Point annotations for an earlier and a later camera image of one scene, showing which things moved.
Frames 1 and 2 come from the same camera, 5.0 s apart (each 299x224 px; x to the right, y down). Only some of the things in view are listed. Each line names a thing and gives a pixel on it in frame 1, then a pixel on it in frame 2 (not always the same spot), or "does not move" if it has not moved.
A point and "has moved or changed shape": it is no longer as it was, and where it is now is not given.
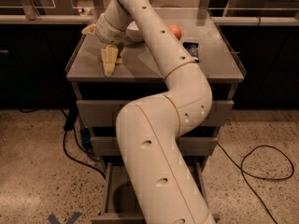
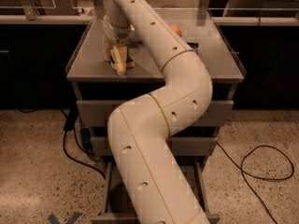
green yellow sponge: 121,47 has moved or changed shape
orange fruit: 176,31 does not move
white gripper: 104,31 -> 117,34
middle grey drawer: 189,147 does not move
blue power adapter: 85,135 does not move
